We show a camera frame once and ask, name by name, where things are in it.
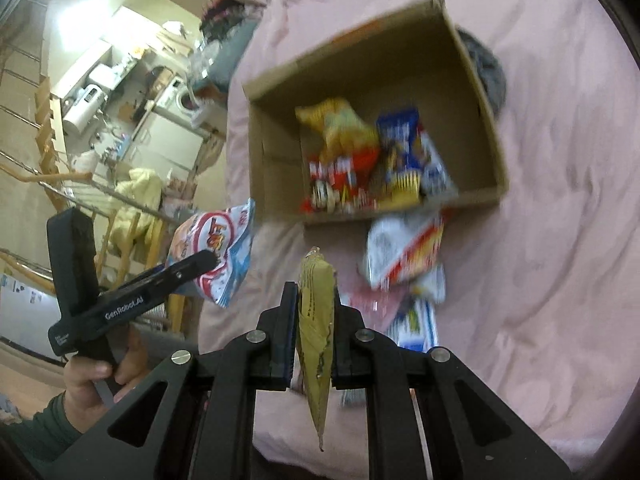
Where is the yellow wafer packet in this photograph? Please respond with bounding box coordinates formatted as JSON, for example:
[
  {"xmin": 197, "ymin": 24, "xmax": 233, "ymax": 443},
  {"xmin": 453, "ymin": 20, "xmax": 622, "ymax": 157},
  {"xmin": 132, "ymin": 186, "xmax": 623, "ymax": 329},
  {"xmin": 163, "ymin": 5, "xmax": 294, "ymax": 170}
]
[{"xmin": 297, "ymin": 248, "xmax": 336, "ymax": 451}]

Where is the white red ring snack bag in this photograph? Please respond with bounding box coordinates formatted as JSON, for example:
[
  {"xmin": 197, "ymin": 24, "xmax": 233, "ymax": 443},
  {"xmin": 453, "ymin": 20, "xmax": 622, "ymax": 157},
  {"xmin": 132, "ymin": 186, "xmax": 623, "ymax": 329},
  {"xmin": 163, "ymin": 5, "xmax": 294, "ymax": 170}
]
[{"xmin": 166, "ymin": 198, "xmax": 255, "ymax": 308}]

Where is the blue yellow duck snack bag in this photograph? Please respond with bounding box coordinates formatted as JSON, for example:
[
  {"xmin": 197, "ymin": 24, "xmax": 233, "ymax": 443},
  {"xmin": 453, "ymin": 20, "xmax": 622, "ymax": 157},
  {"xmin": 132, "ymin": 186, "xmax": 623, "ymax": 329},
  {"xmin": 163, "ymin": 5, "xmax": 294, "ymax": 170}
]
[{"xmin": 376, "ymin": 107, "xmax": 422, "ymax": 210}]

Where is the yellow green snack bag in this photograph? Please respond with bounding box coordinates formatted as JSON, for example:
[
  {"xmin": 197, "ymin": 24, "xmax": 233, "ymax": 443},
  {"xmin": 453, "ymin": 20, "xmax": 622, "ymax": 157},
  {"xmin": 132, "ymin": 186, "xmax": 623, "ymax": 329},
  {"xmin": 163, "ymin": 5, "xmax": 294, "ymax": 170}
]
[{"xmin": 295, "ymin": 98, "xmax": 380, "ymax": 162}]

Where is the person's left forearm green sleeve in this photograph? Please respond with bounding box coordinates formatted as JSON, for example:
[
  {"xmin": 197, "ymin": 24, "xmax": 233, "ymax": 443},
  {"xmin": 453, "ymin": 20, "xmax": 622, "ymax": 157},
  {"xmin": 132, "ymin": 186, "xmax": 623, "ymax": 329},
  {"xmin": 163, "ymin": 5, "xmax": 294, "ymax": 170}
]
[{"xmin": 1, "ymin": 393, "xmax": 81, "ymax": 477}]

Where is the person's left hand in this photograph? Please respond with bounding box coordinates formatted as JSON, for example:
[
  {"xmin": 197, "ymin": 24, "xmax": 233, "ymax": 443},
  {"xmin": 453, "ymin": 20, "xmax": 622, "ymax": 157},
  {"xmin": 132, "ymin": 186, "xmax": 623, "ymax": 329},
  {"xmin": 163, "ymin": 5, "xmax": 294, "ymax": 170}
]
[{"xmin": 63, "ymin": 326, "xmax": 150, "ymax": 434}]

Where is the pink snack packet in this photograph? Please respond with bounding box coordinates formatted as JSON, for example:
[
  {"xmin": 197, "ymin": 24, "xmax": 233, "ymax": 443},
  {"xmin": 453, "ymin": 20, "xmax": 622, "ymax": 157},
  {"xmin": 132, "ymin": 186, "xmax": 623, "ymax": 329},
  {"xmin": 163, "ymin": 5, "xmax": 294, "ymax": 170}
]
[{"xmin": 340, "ymin": 280, "xmax": 408, "ymax": 333}]

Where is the white blue snack bag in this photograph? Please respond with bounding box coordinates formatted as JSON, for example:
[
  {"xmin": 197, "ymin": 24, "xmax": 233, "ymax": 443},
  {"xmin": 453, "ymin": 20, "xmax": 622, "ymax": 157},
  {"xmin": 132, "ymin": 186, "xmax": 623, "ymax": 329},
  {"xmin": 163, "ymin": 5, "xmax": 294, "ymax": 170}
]
[{"xmin": 386, "ymin": 296, "xmax": 439, "ymax": 353}]

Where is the white red barcode snack bag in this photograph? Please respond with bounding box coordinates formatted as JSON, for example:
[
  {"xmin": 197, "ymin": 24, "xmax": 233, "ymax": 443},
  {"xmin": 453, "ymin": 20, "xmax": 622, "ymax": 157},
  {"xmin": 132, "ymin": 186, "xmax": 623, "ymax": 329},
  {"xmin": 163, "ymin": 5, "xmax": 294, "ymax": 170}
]
[{"xmin": 359, "ymin": 211, "xmax": 445, "ymax": 289}]

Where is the yellow garment on rack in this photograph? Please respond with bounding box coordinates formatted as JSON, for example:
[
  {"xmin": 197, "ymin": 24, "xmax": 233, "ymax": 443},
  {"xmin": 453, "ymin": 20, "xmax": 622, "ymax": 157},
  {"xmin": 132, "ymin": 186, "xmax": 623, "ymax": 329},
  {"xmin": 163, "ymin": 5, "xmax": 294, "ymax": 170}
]
[{"xmin": 110, "ymin": 168, "xmax": 164, "ymax": 252}]

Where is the red cartoon snack bag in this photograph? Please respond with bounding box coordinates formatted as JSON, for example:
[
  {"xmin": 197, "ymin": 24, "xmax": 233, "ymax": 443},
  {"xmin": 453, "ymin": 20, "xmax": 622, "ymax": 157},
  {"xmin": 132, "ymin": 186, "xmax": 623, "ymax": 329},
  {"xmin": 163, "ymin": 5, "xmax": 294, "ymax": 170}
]
[{"xmin": 300, "ymin": 148, "xmax": 380, "ymax": 214}]

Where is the wooden drying rack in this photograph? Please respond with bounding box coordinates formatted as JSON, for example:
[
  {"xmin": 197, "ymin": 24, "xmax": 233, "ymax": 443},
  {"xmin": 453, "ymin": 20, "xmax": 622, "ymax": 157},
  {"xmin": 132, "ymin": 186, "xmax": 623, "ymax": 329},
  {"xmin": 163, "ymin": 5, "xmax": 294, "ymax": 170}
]
[{"xmin": 0, "ymin": 44, "xmax": 187, "ymax": 334}]

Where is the white kitchen cabinet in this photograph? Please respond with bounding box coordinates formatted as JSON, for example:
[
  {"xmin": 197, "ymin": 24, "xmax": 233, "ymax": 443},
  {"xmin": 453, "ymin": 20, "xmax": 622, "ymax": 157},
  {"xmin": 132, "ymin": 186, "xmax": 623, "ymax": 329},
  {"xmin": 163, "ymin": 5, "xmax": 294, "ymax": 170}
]
[{"xmin": 122, "ymin": 112, "xmax": 203, "ymax": 181}]

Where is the brown cardboard box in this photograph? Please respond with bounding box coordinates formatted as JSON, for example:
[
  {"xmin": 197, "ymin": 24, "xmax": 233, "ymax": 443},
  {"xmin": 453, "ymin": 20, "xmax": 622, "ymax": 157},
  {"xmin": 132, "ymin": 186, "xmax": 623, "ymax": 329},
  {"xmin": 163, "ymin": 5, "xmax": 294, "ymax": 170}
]
[{"xmin": 244, "ymin": 0, "xmax": 509, "ymax": 224}]

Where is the white water heater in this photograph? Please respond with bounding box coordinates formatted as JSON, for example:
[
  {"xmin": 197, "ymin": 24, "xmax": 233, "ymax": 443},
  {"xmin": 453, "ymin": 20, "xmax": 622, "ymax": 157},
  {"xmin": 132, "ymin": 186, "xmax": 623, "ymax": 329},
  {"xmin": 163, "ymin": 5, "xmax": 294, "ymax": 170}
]
[{"xmin": 62, "ymin": 84, "xmax": 106, "ymax": 136}]

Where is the white washing machine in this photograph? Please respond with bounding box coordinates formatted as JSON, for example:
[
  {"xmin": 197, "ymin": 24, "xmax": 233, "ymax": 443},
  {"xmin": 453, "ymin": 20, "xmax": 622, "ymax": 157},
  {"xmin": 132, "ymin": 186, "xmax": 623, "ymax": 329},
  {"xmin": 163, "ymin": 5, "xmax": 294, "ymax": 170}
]
[{"xmin": 154, "ymin": 76, "xmax": 198, "ymax": 125}]

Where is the grey striped cloth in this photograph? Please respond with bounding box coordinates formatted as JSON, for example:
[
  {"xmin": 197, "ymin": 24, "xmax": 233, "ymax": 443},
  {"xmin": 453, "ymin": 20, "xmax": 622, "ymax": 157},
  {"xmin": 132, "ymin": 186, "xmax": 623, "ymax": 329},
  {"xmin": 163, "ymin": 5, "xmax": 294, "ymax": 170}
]
[{"xmin": 457, "ymin": 27, "xmax": 506, "ymax": 118}]

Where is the dark clothes pile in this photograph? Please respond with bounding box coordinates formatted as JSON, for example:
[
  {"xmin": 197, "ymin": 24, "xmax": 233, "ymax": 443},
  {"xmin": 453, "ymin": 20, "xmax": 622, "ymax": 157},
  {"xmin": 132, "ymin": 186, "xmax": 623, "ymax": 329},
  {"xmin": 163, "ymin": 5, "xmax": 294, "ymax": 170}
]
[{"xmin": 198, "ymin": 0, "xmax": 262, "ymax": 44}]

